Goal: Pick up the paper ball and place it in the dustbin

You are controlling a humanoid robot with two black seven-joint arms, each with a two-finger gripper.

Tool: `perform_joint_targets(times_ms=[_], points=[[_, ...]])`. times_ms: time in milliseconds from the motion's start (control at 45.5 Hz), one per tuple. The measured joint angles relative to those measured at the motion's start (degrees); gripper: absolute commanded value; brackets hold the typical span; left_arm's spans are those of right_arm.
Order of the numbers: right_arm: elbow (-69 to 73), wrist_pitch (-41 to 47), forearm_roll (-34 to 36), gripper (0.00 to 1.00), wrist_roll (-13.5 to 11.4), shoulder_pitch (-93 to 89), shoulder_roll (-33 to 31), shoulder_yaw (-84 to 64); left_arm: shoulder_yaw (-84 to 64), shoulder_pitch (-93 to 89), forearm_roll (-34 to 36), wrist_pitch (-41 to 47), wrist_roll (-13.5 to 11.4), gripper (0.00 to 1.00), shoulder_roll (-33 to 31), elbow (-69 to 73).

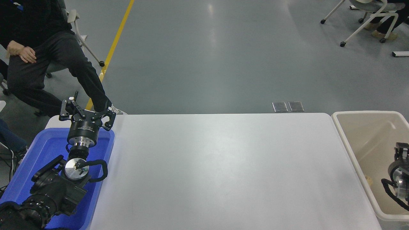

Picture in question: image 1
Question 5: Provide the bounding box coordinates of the person's left hand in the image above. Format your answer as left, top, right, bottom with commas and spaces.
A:
18, 46, 37, 64

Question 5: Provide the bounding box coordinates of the large pale bin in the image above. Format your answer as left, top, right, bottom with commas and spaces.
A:
331, 111, 409, 222

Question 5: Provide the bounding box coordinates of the person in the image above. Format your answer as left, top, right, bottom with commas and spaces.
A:
364, 3, 409, 42
0, 119, 29, 161
0, 0, 127, 117

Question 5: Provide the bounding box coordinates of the black cable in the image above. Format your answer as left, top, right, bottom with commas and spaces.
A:
0, 142, 17, 193

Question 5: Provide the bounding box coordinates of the blue plastic tray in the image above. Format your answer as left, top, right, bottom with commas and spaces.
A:
0, 128, 115, 230

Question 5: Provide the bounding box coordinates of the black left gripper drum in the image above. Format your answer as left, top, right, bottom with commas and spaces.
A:
67, 116, 103, 142

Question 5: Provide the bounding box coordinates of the person's right hand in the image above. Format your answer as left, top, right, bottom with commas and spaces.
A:
6, 40, 25, 59

